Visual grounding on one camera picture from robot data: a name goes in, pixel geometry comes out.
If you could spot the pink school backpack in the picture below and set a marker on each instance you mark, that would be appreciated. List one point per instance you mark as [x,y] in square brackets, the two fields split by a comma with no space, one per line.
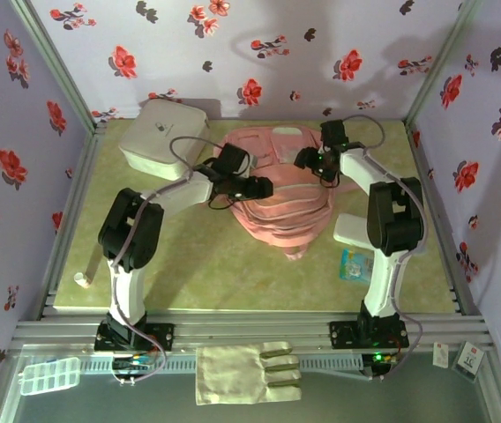
[286,211]

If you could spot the white pencil case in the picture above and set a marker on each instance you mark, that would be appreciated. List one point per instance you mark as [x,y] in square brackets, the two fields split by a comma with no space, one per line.
[347,229]

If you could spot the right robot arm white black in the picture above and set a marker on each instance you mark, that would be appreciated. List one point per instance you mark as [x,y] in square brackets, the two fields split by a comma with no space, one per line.
[361,165]

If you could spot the light blue tissue pack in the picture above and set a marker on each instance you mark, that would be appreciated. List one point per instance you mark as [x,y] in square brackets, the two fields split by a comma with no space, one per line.
[352,266]

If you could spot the white square box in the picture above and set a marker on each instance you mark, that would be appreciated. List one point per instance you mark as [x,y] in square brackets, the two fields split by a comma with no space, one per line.
[162,132]

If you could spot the small white tube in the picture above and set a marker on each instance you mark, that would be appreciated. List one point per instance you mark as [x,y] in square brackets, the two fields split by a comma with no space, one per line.
[80,280]

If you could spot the white work glove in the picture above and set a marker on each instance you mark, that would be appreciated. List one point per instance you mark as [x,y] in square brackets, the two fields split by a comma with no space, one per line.
[233,374]

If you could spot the small white tag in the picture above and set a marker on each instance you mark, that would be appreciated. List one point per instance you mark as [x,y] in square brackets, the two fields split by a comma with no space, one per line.
[440,354]

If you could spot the white tags with label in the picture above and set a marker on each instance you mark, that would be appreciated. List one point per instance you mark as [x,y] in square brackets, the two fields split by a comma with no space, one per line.
[468,359]

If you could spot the clear plastic compartment box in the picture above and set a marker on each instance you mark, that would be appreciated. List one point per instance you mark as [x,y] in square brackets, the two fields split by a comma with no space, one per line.
[50,375]

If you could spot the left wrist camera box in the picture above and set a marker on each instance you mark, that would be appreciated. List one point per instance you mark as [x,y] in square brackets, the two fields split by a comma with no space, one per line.
[233,161]

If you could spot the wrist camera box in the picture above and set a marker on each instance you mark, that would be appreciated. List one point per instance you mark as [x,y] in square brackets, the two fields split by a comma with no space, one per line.
[233,161]
[333,132]

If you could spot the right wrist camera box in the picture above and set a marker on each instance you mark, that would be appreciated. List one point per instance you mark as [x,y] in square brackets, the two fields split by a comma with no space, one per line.
[333,132]

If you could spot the aluminium side rail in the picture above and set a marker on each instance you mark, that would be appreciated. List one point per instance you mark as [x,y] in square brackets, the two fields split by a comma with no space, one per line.
[438,211]
[78,185]

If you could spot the aluminium table rail long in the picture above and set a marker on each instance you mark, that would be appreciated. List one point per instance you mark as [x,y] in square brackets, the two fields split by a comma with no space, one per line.
[250,330]

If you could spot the aluminium frame post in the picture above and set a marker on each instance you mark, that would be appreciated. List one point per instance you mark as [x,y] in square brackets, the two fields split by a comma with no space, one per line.
[56,61]
[435,66]

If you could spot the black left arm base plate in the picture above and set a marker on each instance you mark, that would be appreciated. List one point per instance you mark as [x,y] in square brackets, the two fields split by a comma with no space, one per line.
[162,336]

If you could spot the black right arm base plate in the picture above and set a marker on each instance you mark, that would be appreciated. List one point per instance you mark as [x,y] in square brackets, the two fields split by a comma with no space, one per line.
[343,335]

